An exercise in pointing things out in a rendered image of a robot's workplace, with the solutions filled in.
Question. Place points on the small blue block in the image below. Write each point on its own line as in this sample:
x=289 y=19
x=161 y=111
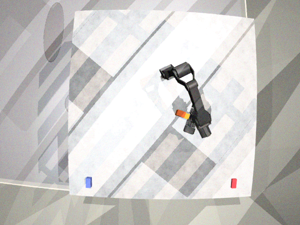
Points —
x=88 y=182

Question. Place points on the red rectangular block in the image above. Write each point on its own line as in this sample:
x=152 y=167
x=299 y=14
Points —
x=233 y=183

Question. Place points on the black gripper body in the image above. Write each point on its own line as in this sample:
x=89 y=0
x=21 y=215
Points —
x=191 y=125

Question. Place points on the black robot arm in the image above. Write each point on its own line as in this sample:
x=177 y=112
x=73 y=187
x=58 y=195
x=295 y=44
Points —
x=200 y=117

